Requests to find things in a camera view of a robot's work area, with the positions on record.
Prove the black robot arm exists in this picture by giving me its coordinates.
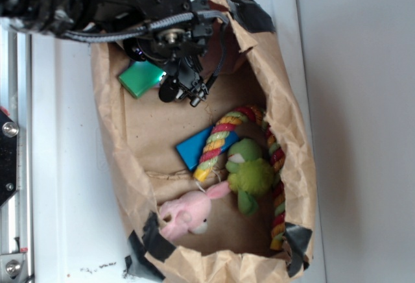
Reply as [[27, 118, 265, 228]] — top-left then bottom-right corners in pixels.
[[1, 0, 221, 106]]

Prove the black metal bracket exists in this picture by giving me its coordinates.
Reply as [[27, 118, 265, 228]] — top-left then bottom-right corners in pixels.
[[0, 107, 19, 206]]

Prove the aluminium frame rail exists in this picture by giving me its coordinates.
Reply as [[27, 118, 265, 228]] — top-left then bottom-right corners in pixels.
[[1, 27, 34, 282]]

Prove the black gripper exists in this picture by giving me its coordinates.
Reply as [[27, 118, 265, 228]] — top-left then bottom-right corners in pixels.
[[87, 0, 214, 107]]

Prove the green plush frog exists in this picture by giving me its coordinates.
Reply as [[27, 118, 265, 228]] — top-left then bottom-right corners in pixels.
[[226, 138, 274, 215]]

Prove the silver corner bracket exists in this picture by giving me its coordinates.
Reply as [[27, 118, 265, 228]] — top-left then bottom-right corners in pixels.
[[1, 253, 26, 282]]

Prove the multicolour rope toy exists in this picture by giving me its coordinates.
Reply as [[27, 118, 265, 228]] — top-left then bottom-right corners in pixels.
[[193, 105, 285, 251]]

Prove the pink plush bunny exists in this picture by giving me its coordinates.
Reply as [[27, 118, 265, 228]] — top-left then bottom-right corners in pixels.
[[160, 181, 231, 241]]

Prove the blue wooden block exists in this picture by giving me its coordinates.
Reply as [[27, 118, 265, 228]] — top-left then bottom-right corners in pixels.
[[176, 125, 239, 171]]

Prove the brown paper bag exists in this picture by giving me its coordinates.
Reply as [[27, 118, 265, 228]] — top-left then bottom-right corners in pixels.
[[91, 20, 316, 282]]

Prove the grey braided cable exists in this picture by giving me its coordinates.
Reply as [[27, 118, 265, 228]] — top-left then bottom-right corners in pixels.
[[60, 9, 230, 91]]

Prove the green wooden block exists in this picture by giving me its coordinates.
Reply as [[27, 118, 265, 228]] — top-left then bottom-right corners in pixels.
[[118, 61, 166, 99]]

